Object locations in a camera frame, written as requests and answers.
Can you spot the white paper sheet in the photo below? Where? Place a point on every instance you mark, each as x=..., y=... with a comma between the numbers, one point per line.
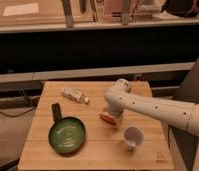
x=22, y=9

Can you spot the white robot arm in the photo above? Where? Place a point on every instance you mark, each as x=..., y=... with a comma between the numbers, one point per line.
x=182, y=115

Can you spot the clear plastic bottle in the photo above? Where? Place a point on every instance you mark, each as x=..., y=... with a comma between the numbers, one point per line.
x=75, y=95

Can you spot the white ceramic cup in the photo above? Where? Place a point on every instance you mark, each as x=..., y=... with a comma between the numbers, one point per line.
x=132, y=137

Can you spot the green frying pan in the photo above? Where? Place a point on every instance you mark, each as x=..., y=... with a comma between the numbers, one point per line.
x=67, y=134

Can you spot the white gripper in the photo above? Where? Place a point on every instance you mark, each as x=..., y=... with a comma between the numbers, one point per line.
x=116, y=112

